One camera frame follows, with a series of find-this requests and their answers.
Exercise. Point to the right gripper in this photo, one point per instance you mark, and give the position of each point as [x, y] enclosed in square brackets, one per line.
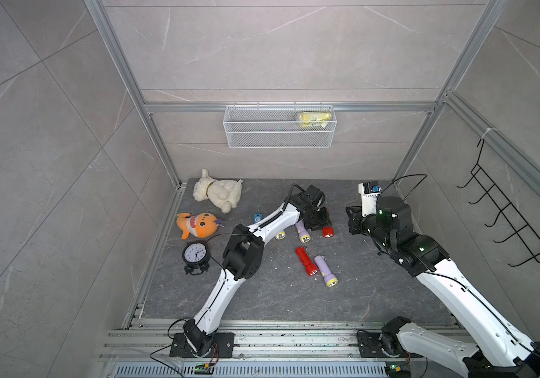
[354, 218]

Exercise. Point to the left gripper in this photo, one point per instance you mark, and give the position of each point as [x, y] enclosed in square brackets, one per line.
[324, 220]

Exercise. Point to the red flashlight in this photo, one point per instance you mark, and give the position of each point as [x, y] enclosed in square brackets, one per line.
[309, 266]
[328, 232]

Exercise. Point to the purple flashlight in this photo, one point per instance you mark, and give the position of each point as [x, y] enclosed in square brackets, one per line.
[328, 276]
[303, 233]

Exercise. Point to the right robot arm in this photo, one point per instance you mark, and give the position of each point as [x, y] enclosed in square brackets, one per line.
[497, 347]

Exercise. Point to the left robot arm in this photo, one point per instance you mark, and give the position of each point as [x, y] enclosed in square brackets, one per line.
[242, 258]

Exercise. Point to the white plush dog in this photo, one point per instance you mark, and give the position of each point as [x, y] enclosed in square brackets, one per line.
[224, 194]

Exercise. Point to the yellow item in basket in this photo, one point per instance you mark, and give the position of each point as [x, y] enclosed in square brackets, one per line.
[314, 119]

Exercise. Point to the orange plush toy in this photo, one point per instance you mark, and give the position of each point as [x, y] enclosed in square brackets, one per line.
[200, 226]

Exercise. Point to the black alarm clock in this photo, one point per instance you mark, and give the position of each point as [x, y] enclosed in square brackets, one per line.
[196, 258]

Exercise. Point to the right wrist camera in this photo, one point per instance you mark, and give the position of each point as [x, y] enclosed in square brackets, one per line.
[370, 191]

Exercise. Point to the white wire basket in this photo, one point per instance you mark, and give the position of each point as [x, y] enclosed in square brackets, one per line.
[260, 127]

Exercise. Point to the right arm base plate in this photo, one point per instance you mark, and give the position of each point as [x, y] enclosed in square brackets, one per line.
[382, 345]

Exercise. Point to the black wall hook rack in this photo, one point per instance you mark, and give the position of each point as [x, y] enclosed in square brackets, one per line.
[507, 212]

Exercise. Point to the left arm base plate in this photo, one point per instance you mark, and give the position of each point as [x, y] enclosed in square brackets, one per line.
[219, 345]

